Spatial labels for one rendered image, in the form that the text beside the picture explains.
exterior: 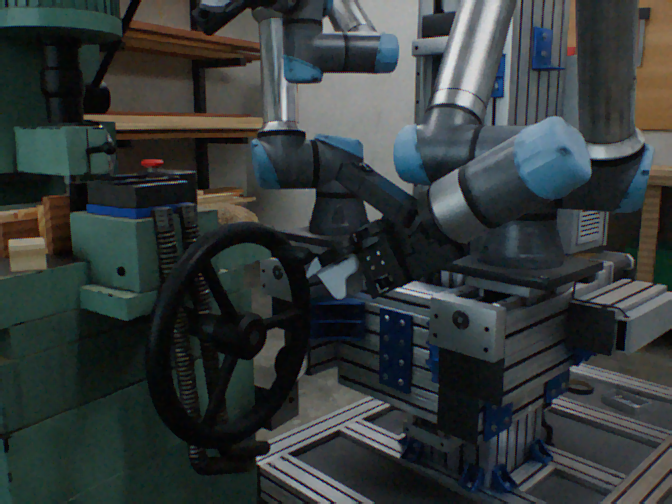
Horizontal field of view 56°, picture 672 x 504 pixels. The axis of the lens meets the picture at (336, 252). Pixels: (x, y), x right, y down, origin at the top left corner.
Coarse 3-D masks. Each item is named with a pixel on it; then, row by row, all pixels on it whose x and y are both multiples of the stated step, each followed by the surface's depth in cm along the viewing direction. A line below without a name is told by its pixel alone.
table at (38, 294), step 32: (64, 256) 84; (224, 256) 102; (256, 256) 108; (0, 288) 72; (32, 288) 75; (64, 288) 79; (96, 288) 79; (160, 288) 79; (224, 288) 89; (0, 320) 72; (32, 320) 76; (128, 320) 76
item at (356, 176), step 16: (352, 160) 75; (336, 176) 75; (352, 176) 73; (368, 176) 73; (352, 192) 74; (368, 192) 72; (384, 192) 71; (400, 192) 73; (384, 208) 71; (400, 208) 70; (416, 208) 70; (400, 224) 70
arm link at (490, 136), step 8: (488, 128) 73; (496, 128) 73; (504, 128) 72; (512, 128) 72; (520, 128) 72; (480, 136) 73; (488, 136) 72; (496, 136) 72; (504, 136) 71; (512, 136) 71; (480, 144) 72; (488, 144) 72; (496, 144) 71; (584, 144) 72; (480, 152) 72
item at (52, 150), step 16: (16, 128) 96; (32, 128) 93; (48, 128) 91; (64, 128) 89; (80, 128) 91; (96, 128) 93; (16, 144) 96; (32, 144) 94; (48, 144) 92; (64, 144) 89; (80, 144) 91; (96, 144) 93; (16, 160) 97; (32, 160) 95; (48, 160) 92; (64, 160) 90; (80, 160) 91; (96, 160) 93; (64, 176) 95
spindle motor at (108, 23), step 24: (0, 0) 84; (24, 0) 82; (48, 0) 83; (72, 0) 84; (96, 0) 87; (0, 24) 84; (24, 24) 83; (48, 24) 83; (72, 24) 84; (96, 24) 87; (120, 24) 92
